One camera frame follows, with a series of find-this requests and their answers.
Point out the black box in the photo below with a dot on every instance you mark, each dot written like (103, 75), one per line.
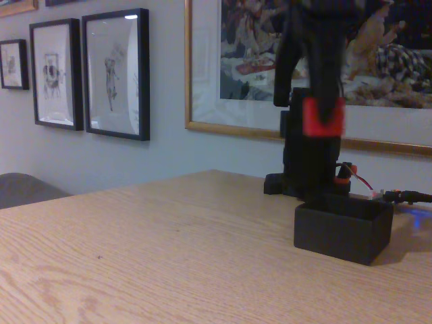
(337, 236)

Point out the large gold framed painting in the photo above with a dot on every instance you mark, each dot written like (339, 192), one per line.
(236, 67)

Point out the small controller board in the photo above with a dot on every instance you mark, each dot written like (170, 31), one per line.
(366, 195)

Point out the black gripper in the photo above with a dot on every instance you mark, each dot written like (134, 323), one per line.
(315, 44)

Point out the red cube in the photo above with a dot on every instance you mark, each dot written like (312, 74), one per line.
(311, 125)

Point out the small black picture frame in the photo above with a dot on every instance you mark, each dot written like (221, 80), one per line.
(13, 64)

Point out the large black picture frame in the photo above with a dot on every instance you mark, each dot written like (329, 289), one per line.
(114, 74)

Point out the medium black picture frame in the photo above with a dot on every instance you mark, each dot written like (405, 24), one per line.
(54, 72)

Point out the small gold picture frame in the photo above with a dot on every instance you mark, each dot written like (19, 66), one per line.
(17, 6)

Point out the orange black clamp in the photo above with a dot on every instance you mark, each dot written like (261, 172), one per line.
(344, 173)

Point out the dark picture frame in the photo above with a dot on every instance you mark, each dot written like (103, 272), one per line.
(59, 2)

